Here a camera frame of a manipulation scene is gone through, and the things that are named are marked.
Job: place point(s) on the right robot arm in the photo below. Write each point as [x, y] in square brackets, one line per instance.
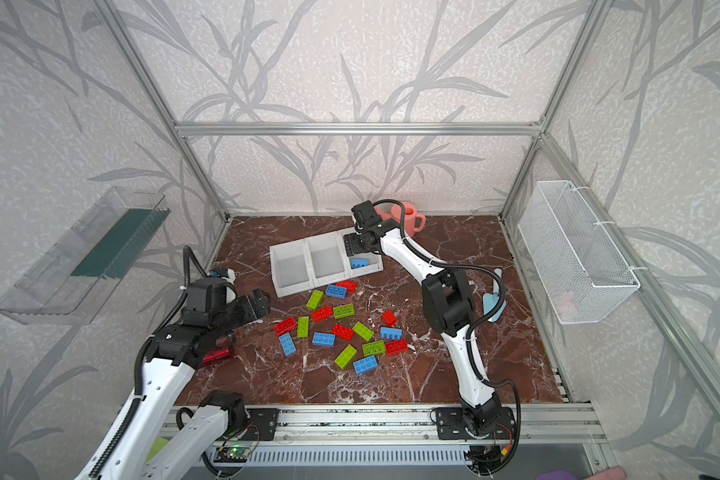
[447, 302]

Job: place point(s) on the blue brick bottom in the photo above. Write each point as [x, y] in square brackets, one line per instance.
[365, 365]

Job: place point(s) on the green toy shovel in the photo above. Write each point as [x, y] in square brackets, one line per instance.
[158, 445]

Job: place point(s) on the red brick lower right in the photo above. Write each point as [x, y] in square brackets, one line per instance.
[396, 347]

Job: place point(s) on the green brick lower right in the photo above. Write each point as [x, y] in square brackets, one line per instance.
[374, 348]

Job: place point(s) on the red brick far left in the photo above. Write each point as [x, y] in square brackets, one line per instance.
[285, 326]

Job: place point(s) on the white bin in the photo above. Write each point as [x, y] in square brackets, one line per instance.
[375, 261]
[289, 268]
[327, 258]

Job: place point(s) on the light blue trowel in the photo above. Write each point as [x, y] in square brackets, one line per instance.
[490, 300]

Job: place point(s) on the green brick upright left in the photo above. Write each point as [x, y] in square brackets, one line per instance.
[303, 327]

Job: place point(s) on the green brick bottom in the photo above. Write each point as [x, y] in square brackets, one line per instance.
[346, 357]

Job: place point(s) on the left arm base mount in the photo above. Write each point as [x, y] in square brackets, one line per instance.
[262, 426]

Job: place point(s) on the clear wall shelf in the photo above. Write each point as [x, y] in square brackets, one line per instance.
[72, 281]

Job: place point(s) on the red brick near bins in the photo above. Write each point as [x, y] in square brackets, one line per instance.
[349, 285]

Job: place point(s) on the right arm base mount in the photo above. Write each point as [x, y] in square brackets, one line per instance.
[453, 423]

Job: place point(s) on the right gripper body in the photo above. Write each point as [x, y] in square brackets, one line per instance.
[359, 241]

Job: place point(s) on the red tall brick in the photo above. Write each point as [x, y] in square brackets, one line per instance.
[389, 318]

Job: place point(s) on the aluminium front rail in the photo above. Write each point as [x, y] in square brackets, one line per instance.
[411, 424]

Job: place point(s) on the green brick centre right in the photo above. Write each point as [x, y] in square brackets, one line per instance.
[363, 331]

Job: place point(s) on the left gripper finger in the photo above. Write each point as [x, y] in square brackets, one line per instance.
[253, 307]
[222, 272]

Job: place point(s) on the right white bin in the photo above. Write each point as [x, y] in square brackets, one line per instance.
[375, 261]

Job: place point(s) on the red brick centre left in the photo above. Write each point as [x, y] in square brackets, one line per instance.
[322, 314]

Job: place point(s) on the left white bin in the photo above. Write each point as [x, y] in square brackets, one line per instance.
[289, 268]

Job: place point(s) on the white wire basket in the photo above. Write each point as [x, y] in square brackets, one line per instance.
[583, 272]

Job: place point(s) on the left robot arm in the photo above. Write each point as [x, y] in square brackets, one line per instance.
[165, 364]

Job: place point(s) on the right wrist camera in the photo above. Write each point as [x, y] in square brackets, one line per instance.
[365, 215]

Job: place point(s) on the middle white bin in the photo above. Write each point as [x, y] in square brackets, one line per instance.
[327, 258]

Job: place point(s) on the blue brick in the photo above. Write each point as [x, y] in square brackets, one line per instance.
[287, 344]
[365, 365]
[358, 263]
[323, 339]
[335, 291]
[391, 334]

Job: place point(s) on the red cylinder tool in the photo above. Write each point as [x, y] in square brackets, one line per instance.
[217, 354]

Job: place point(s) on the pink watering can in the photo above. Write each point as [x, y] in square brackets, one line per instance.
[406, 214]

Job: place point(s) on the green brick centre studs-down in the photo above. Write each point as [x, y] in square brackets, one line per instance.
[343, 311]

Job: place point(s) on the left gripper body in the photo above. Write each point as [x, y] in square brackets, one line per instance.
[250, 306]

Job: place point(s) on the green brick upper left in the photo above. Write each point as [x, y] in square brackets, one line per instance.
[315, 300]

